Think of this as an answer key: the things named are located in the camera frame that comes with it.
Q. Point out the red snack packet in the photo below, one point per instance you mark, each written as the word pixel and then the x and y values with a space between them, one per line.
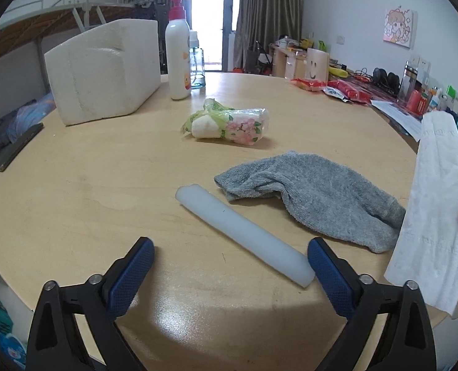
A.
pixel 352 92
pixel 308 85

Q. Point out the black headphones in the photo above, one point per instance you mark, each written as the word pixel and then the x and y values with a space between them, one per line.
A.
pixel 385 80

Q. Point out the black folding cart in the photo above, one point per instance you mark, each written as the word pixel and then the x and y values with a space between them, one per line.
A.
pixel 260 58

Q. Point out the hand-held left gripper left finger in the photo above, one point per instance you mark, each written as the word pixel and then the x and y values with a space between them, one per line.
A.
pixel 132 278

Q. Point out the clear glass spray bottle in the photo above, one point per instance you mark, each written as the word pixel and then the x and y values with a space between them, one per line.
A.
pixel 198 65

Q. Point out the steel thermos bottle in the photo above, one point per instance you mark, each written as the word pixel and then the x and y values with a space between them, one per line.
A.
pixel 407 81

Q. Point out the floral tissue pack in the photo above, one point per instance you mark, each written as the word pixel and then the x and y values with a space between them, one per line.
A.
pixel 233 123

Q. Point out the white blue snack packet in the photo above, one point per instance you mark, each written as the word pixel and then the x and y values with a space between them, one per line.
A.
pixel 335 94

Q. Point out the blue printed bag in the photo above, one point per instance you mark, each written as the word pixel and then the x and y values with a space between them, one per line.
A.
pixel 12 349

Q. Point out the row of toiletry bottles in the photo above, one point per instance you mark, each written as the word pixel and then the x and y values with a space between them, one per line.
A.
pixel 443 102

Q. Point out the white foam box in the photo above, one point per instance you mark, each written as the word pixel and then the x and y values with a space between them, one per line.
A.
pixel 101 73

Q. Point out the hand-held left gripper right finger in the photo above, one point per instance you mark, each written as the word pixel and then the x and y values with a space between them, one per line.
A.
pixel 329 278

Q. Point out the white translucent silicone bar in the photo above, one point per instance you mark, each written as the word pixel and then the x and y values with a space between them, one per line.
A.
pixel 244 232

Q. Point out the white wall socket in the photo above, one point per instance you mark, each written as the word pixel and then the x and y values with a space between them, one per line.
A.
pixel 421 63

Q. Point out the glass balcony door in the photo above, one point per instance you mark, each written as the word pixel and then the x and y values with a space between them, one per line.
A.
pixel 215 19

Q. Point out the grey sock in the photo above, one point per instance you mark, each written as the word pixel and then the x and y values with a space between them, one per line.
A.
pixel 322 197

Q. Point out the white paper towels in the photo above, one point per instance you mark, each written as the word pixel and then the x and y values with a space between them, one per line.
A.
pixel 434 208

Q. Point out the white lotion bottle red cap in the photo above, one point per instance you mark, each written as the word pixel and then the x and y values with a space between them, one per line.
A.
pixel 178 58

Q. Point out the printed paper sheet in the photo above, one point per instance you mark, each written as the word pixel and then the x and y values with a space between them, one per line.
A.
pixel 397 118

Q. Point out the blue patterned quilt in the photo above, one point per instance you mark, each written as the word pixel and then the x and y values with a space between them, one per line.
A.
pixel 24 118

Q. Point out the wooden smiley board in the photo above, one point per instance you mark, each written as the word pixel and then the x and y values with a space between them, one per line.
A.
pixel 316 65

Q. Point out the dark hanging clothes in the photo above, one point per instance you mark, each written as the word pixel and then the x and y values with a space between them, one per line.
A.
pixel 151 9

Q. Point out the green packet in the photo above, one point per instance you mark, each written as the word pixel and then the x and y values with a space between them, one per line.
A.
pixel 322 45

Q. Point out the pink cartoon wall poster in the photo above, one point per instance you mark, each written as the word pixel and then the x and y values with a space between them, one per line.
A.
pixel 398 27

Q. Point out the yellow oblong case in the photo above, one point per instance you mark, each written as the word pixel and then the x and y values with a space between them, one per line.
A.
pixel 338 72

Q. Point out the white wall switch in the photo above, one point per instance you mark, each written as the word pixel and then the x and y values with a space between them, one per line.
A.
pixel 341 39

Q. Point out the red can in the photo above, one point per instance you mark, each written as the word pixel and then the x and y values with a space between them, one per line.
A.
pixel 415 102

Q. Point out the black flat device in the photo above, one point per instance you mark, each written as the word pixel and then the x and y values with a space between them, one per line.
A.
pixel 20 147

